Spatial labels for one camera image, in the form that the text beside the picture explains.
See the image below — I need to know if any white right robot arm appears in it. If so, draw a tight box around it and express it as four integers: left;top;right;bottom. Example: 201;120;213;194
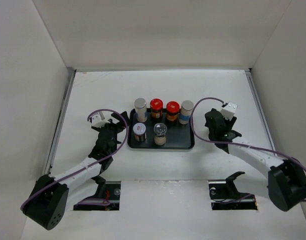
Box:
204;108;306;212

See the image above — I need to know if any clear lid salt grinder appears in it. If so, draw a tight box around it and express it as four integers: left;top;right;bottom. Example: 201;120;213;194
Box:
153;122;168;146

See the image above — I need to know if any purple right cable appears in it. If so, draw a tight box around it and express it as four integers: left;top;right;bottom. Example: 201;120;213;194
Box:
190;97;306;203

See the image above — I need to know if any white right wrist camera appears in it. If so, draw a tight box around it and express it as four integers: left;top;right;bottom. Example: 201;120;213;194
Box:
220;102;238;121

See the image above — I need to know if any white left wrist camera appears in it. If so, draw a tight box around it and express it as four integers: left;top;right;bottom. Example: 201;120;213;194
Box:
88;111;109;128

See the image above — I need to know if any red lid sauce jar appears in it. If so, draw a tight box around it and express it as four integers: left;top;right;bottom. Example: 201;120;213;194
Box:
166;101;180;124

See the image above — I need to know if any black rectangular tray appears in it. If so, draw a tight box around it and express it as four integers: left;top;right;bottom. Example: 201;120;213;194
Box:
127;108;195;150

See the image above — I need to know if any blue label spice shaker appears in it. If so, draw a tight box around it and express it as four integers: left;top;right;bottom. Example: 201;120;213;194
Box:
179;100;194;125

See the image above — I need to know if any silver lid blue shaker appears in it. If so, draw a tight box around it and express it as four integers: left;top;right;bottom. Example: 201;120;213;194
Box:
134;98;147;123

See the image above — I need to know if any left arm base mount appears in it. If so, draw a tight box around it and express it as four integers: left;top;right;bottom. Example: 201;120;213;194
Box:
73;176;122;211

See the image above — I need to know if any red lid chili jar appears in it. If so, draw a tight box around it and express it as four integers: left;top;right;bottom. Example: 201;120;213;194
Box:
150;98;164;122

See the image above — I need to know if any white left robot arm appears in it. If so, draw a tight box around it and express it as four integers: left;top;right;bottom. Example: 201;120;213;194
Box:
20;109;130;231

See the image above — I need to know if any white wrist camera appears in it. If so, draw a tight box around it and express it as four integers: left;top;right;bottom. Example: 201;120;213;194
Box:
220;102;238;121
88;111;109;128

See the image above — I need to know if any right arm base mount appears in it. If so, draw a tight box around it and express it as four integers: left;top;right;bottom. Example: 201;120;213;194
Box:
208;171;258;211

